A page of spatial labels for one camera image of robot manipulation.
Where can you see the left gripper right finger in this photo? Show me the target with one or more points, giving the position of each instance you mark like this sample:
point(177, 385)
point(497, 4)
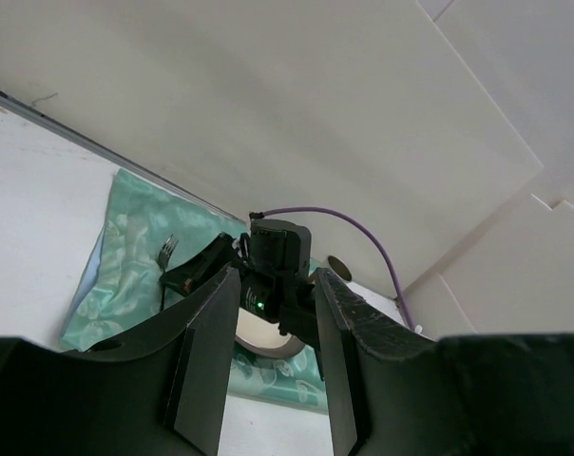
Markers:
point(391, 391)

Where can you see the stainless steel plate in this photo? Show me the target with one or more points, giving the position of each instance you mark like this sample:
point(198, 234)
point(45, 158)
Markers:
point(264, 339)

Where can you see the dark metal fork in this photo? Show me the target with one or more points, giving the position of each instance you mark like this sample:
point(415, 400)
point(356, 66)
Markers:
point(163, 259)

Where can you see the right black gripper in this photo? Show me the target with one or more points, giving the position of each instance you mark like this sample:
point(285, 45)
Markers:
point(274, 275)

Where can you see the green patterned cloth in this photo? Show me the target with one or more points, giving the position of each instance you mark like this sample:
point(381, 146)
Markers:
point(120, 288)

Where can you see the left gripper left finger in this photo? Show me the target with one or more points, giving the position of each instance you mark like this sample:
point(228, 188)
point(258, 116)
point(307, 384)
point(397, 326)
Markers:
point(156, 389)

